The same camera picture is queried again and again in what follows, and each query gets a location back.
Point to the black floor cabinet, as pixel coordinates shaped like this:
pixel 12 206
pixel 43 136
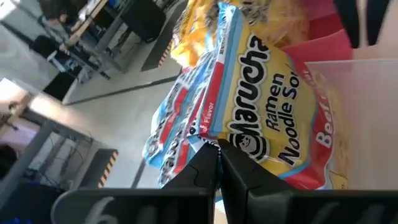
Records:
pixel 143 18

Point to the grey side desk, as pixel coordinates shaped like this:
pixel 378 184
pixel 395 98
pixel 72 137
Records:
pixel 34 149

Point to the hazard striped floor mat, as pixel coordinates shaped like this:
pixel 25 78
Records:
pixel 164 31
pixel 93 174

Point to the yellow Maruchan noodle packet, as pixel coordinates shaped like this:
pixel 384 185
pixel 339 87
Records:
pixel 192 37

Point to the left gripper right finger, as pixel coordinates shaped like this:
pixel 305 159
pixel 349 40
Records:
pixel 280 205

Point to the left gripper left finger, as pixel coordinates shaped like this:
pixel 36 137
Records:
pixel 140 205

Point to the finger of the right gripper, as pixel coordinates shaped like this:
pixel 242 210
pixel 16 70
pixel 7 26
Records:
pixel 377 21
pixel 346 21

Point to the red plastic bin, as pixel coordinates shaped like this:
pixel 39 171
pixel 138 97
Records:
pixel 323 49

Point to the wooden background desk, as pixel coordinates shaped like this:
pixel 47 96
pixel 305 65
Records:
pixel 84 26

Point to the clear plastic bin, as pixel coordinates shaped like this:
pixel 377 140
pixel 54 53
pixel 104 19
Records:
pixel 373 124

